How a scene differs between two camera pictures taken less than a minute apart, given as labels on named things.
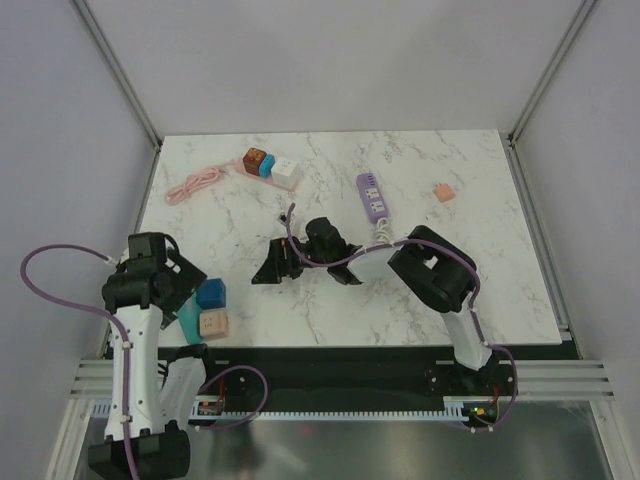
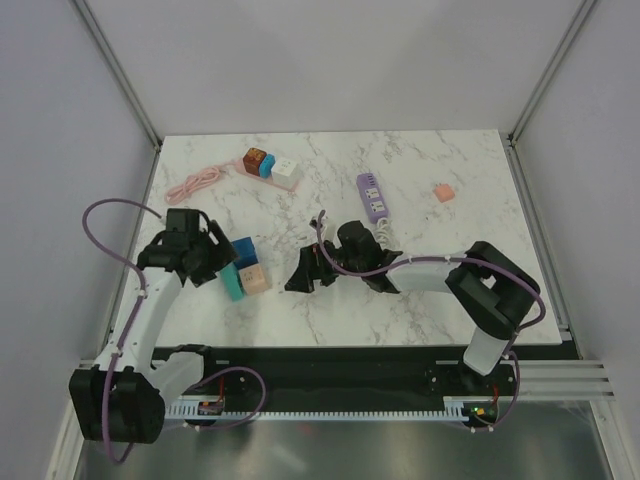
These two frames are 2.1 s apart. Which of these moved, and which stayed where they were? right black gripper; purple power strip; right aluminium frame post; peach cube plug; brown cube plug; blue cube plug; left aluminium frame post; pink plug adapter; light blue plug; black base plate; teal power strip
Moved: teal power strip; peach cube plug; right black gripper; blue cube plug
Stayed: black base plate; left aluminium frame post; pink plug adapter; purple power strip; brown cube plug; right aluminium frame post; light blue plug
